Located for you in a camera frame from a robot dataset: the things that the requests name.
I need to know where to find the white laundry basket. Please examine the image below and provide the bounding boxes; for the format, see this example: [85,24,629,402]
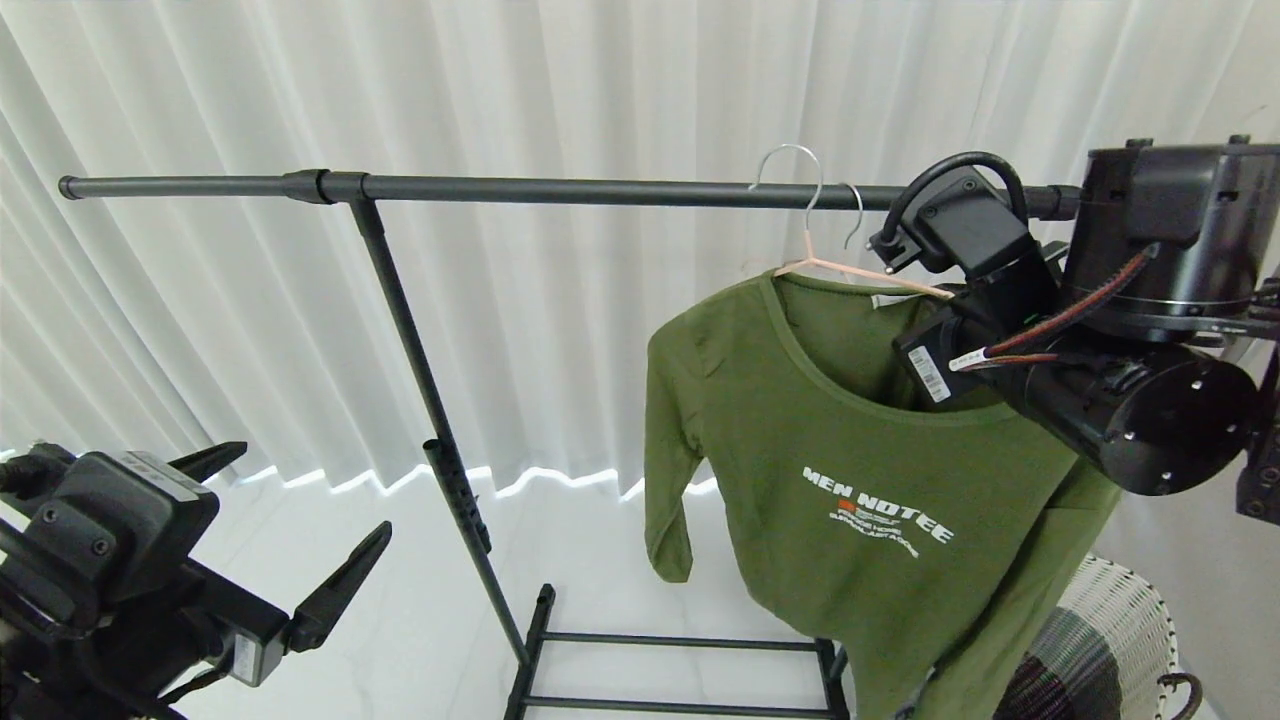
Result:
[990,555,1206,720]

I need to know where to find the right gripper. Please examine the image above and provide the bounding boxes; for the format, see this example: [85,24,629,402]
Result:
[893,250,1066,411]

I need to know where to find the green printed shirt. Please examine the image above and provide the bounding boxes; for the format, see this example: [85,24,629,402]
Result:
[643,268,1126,720]

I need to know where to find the black clothes rack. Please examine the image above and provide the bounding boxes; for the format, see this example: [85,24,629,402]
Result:
[58,168,1081,720]

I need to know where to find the white curtain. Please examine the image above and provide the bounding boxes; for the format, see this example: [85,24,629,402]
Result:
[0,0,1280,501]

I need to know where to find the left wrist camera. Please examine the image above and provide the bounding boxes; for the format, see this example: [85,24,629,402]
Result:
[20,450,221,606]

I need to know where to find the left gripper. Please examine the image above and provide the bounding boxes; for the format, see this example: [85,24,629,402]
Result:
[100,441,393,691]

